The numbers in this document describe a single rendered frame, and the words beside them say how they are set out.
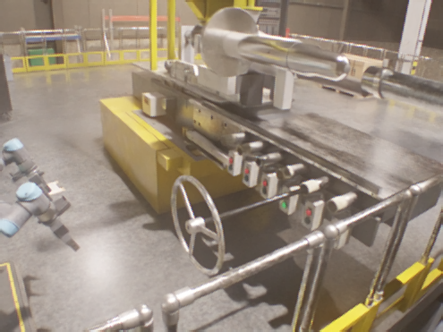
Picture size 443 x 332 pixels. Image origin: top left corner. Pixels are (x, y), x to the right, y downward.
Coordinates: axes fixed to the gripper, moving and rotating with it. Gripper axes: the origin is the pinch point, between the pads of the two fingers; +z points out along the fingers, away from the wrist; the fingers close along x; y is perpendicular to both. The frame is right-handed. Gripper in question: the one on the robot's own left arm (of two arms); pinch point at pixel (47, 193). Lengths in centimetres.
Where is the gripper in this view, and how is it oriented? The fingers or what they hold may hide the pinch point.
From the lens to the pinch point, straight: 185.6
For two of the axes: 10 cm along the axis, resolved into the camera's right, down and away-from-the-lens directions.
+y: 8.0, -5.3, 2.9
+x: -4.9, -2.9, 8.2
